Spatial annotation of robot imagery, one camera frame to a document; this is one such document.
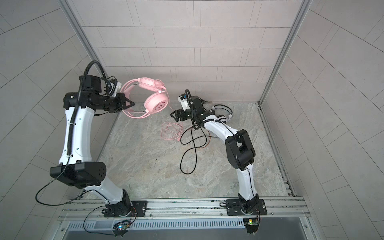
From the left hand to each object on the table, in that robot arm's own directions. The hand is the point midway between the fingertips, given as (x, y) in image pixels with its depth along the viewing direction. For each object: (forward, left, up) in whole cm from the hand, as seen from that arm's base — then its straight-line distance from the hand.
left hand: (135, 100), depth 70 cm
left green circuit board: (-47, +2, -30) cm, 56 cm away
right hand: (+7, -16, -18) cm, 25 cm away
